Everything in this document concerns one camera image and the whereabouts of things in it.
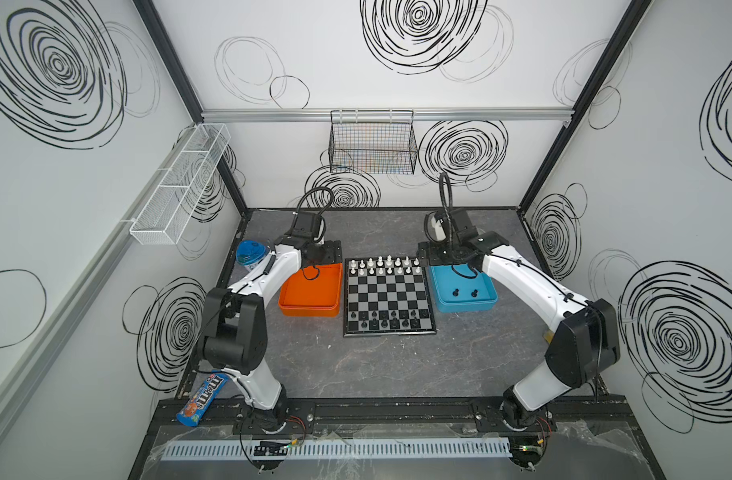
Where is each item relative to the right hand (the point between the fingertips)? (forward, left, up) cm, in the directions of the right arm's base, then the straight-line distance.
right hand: (427, 253), depth 86 cm
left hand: (+4, +28, -5) cm, 29 cm away
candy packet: (-37, +60, -16) cm, 72 cm away
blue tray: (-3, -12, -15) cm, 20 cm away
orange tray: (-4, +35, -16) cm, 39 cm away
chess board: (-6, +12, -15) cm, 20 cm away
